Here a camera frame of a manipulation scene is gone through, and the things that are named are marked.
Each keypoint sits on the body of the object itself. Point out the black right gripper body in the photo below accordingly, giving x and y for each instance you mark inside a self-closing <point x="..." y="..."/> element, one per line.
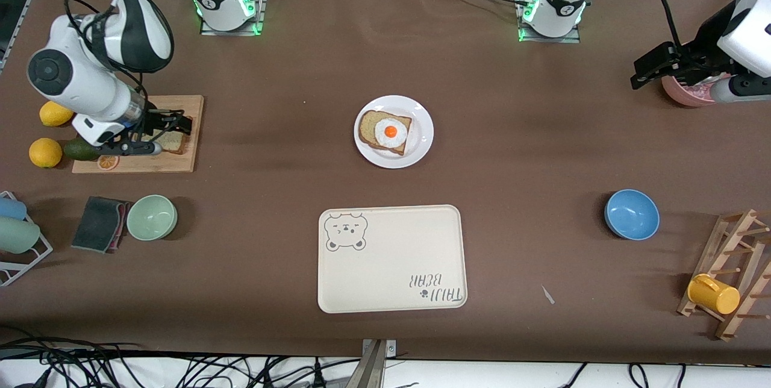
<point x="153" y="122"/>

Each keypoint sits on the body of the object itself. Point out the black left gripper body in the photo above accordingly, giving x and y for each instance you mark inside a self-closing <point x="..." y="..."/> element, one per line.
<point x="697" y="53"/>

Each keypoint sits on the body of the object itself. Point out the plain bread slice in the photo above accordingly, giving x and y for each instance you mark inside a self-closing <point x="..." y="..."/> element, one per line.
<point x="174" y="144"/>

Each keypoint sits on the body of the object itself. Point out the white round plate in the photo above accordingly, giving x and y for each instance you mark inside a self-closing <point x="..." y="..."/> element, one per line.
<point x="421" y="135"/>

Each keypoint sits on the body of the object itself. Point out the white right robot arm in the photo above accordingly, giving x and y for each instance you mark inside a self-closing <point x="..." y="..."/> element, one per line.
<point x="78" y="84"/>

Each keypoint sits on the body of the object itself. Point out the wooden cutting board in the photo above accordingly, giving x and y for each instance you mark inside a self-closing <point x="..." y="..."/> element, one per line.
<point x="181" y="162"/>

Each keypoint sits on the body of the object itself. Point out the pink bowl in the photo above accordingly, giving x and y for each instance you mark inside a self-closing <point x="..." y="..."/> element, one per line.
<point x="683" y="96"/>

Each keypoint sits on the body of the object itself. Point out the orange slice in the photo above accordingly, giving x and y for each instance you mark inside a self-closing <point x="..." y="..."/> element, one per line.
<point x="108" y="162"/>

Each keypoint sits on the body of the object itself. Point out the green avocado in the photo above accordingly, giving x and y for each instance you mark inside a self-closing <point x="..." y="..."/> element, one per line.
<point x="77" y="150"/>

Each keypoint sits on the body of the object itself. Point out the pale green bowl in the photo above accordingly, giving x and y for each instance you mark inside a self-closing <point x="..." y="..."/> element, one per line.
<point x="152" y="218"/>

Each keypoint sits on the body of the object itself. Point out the yellow lemon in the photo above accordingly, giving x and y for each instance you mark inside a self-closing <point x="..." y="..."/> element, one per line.
<point x="45" y="153"/>
<point x="53" y="114"/>

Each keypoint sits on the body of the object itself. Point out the grey folded cloth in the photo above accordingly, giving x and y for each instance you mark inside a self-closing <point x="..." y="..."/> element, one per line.
<point x="96" y="224"/>

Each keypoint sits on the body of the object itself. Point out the blue bowl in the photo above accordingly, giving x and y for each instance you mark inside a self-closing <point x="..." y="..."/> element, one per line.
<point x="632" y="214"/>

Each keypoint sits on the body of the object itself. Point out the light blue cup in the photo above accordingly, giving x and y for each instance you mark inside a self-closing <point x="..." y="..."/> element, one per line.
<point x="11" y="208"/>

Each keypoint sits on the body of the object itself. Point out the pale green cup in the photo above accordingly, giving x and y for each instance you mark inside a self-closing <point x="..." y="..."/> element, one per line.
<point x="17" y="235"/>

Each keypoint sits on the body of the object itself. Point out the fried egg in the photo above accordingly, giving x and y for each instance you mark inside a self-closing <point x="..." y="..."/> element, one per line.
<point x="390" y="132"/>

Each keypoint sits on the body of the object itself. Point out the yellow cup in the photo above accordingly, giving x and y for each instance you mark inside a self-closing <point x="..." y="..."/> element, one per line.
<point x="717" y="296"/>

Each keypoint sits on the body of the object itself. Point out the wooden cup rack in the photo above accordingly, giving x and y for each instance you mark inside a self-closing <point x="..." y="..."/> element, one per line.
<point x="747" y="291"/>

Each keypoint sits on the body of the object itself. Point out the small paper scrap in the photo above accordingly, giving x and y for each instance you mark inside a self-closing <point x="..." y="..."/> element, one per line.
<point x="547" y="294"/>

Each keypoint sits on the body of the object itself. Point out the cream bear print tray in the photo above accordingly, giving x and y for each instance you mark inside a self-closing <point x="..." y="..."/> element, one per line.
<point x="391" y="255"/>

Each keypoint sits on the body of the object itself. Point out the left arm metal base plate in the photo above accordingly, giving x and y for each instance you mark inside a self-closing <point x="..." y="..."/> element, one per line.
<point x="575" y="35"/>

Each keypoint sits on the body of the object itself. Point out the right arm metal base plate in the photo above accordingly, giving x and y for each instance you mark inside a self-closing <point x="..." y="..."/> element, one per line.
<point x="260" y="14"/>

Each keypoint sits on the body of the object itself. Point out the metal table clamp bracket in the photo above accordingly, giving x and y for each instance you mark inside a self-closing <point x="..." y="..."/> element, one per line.
<point x="374" y="367"/>

